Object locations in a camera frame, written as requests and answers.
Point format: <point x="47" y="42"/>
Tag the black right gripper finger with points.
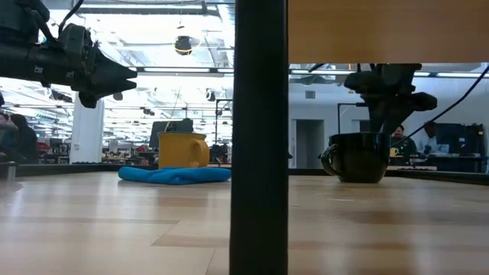
<point x="377" y="116"/>
<point x="395" y="116"/>

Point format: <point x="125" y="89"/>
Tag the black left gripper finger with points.
<point x="112" y="87"/>
<point x="111" y="72"/>

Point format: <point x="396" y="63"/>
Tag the black ceramic mug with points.
<point x="359" y="158"/>

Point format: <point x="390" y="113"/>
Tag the yellow ceramic mug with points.
<point x="179" y="151"/>

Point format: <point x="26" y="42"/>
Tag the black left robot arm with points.
<point x="23" y="61"/>

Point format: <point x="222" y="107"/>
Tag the black background robot arm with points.
<point x="219" y="153"/>

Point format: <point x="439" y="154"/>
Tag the person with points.
<point x="431" y="139"/>
<point x="24" y="141"/>
<point x="5" y="131"/>
<point x="403" y="144"/>

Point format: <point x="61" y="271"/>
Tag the small yellow background mug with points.
<point x="394" y="152"/>

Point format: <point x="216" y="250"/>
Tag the white building column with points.
<point x="87" y="130"/>

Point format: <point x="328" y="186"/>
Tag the dark background monitor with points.
<point x="168" y="128"/>

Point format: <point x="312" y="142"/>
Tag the black background screens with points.
<point x="462" y="137"/>

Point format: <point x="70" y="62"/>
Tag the blue cloth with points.
<point x="173" y="175"/>

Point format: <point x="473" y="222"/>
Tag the black ceiling dome camera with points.
<point x="183" y="45"/>

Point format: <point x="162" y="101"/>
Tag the black metal table frame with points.
<point x="57" y="169"/>

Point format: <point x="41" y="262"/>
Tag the black metal stand frame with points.
<point x="216" y="122"/>

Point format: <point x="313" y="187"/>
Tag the grey metal corner post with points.
<point x="9" y="171"/>

